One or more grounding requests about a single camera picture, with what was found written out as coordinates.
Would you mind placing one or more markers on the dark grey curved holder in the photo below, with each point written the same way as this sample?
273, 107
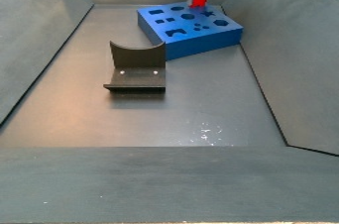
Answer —
139, 68

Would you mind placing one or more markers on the blue foam shape board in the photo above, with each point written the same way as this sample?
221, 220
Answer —
190, 30

